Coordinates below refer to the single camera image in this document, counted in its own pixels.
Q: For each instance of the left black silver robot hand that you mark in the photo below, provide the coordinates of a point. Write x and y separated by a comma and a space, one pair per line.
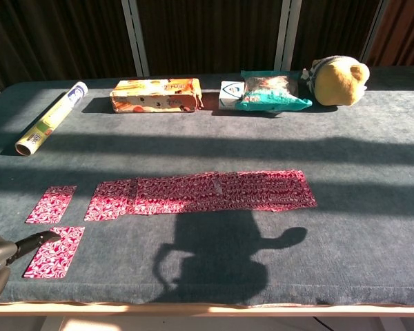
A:
0, 251

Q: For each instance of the red patterned playing card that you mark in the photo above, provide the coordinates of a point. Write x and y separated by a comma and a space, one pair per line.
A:
53, 255
51, 205

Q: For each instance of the orange printed carton box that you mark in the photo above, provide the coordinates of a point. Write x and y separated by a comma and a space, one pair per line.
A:
155, 94

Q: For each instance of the dark brown curtain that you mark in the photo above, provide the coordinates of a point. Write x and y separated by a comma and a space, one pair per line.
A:
331, 27
55, 38
210, 34

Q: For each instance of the dark blue table cloth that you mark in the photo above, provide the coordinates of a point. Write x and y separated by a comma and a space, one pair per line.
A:
207, 145

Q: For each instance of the small white blue box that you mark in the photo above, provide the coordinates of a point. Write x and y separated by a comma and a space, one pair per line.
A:
229, 94

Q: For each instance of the teal snack bag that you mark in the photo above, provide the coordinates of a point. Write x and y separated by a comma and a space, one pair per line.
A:
272, 91

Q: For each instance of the yellow plush toy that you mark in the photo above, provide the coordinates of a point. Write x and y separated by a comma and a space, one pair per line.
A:
338, 82

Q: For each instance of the reddish brown curtain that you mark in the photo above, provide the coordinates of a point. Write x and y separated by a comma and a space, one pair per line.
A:
403, 31

